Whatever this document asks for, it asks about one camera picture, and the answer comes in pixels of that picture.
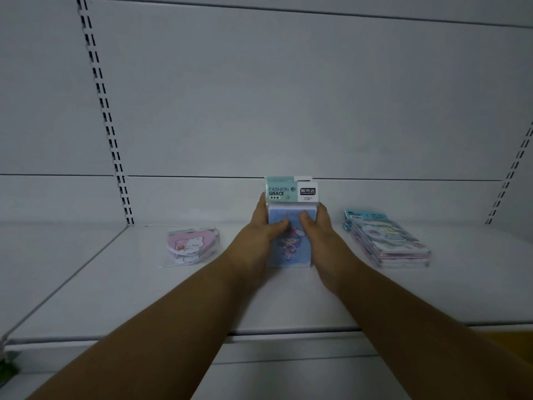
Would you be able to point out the green item at shelf edge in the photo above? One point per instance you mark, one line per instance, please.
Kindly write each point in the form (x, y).
(7, 364)

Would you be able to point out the person's right forearm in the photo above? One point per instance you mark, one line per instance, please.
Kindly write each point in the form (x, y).
(429, 341)

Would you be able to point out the white metal shelf board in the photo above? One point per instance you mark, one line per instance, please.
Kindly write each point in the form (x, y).
(291, 299)

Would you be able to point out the pink heart-shaped cartoon packets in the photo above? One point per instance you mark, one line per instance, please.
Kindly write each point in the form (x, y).
(191, 245)

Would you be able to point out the person's left forearm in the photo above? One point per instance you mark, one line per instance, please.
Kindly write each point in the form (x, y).
(141, 333)

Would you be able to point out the person's left thumb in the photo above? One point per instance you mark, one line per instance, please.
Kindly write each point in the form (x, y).
(278, 229)

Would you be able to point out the person's right thumb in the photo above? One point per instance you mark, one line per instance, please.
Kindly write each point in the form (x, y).
(307, 224)

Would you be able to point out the person's left hand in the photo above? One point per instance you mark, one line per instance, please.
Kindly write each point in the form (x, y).
(250, 245)

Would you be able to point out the stack of blue cartoon packets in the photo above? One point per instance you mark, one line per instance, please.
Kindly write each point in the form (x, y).
(291, 199)

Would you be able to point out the stack of flat cartoon packets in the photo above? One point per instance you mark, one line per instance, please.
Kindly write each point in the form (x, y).
(387, 241)

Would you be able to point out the person's right hand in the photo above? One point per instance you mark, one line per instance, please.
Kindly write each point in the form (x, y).
(329, 249)

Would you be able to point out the slotted shelf upright rail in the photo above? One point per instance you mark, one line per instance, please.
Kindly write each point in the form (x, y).
(510, 174)
(106, 116)

